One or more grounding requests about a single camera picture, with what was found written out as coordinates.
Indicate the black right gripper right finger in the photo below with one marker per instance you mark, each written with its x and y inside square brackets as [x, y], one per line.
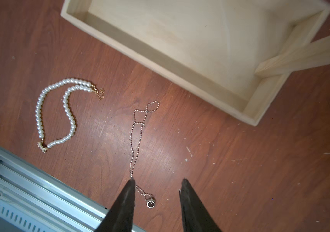
[195, 217]

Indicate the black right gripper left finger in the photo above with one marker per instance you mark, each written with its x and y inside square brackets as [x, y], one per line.
[120, 217]

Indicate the wooden jewelry display stand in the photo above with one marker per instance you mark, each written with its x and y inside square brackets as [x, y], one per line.
[236, 55]

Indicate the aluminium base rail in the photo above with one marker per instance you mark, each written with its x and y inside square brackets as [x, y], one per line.
[34, 201]

